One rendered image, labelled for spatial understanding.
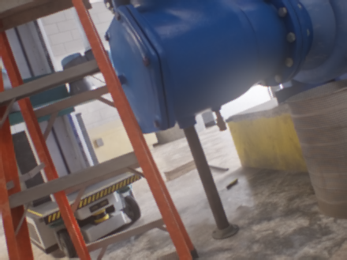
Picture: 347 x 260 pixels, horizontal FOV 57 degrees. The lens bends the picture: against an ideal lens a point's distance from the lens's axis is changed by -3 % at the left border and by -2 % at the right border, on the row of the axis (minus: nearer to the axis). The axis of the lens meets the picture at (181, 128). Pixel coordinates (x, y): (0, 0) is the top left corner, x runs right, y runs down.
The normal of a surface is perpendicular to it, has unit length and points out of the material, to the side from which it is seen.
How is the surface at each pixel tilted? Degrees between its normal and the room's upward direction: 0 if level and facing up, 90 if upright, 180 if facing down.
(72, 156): 90
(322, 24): 100
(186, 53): 91
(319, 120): 90
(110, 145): 90
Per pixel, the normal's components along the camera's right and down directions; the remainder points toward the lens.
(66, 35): 0.38, -0.05
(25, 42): 0.58, -0.14
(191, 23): 0.21, -0.44
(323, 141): -0.67, 0.29
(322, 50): -0.14, 0.72
